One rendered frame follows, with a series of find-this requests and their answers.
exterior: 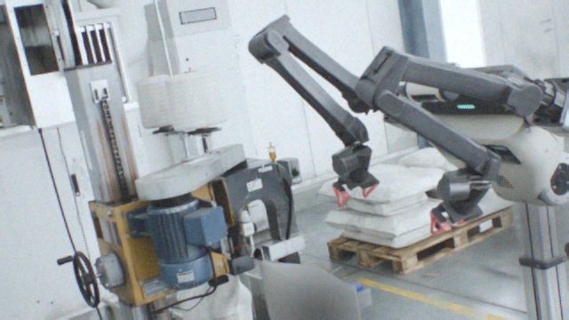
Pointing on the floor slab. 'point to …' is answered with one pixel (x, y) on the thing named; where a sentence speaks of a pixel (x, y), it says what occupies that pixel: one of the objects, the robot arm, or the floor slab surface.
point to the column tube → (92, 127)
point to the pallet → (375, 253)
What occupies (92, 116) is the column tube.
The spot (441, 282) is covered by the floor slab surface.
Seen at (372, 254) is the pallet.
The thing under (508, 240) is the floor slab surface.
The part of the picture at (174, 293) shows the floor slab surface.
